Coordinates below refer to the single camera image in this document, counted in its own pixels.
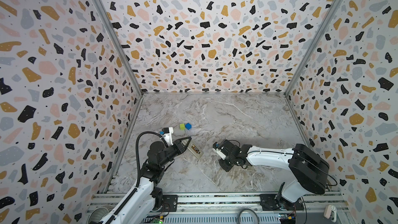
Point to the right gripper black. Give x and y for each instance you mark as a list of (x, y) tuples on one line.
[(226, 151)]

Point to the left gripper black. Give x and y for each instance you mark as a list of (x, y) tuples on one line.
[(181, 148)]

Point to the white remote control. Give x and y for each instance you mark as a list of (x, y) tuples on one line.
[(195, 150)]

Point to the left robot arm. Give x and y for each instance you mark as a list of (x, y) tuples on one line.
[(145, 196)]

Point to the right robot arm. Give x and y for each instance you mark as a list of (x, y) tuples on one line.
[(310, 171)]

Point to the blue cube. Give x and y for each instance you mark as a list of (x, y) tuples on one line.
[(188, 126)]

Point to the metal ribbed bowl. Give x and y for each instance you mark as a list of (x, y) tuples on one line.
[(97, 215)]

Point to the white clip device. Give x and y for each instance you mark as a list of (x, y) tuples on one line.
[(330, 213)]

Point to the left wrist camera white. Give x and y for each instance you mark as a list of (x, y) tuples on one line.
[(167, 135)]

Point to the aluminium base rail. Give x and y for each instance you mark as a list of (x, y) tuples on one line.
[(234, 208)]

